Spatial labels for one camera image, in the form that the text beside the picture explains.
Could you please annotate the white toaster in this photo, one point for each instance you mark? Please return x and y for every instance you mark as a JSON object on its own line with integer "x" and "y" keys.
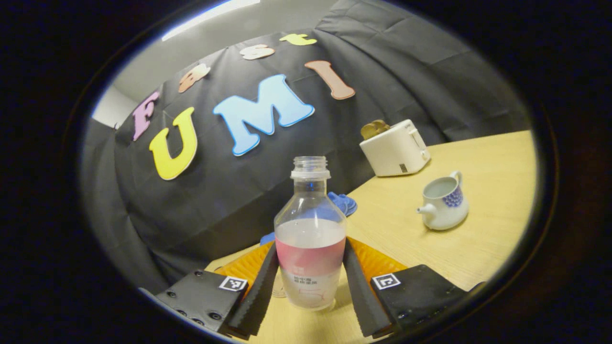
{"x": 394, "y": 150}

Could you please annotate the white blue-patterned teacup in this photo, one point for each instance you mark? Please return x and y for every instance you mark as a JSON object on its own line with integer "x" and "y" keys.
{"x": 447, "y": 210}

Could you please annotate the black backdrop cloth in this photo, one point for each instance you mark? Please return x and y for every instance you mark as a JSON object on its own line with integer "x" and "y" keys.
{"x": 215, "y": 200}

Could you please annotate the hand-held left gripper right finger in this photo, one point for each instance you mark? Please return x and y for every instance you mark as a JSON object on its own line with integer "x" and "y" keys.
{"x": 358, "y": 296}

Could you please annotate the blue folded towel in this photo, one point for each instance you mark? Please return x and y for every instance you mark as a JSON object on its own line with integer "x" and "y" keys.
{"x": 345, "y": 203}

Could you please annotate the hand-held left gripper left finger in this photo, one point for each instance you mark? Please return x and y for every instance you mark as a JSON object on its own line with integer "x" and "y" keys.
{"x": 260, "y": 298}

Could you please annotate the clear water bottle pink label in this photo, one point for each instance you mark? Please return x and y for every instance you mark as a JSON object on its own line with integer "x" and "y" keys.
{"x": 310, "y": 258}

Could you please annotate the brown bread slice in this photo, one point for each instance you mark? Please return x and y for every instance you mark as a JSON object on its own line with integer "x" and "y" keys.
{"x": 382, "y": 126}
{"x": 368, "y": 131}

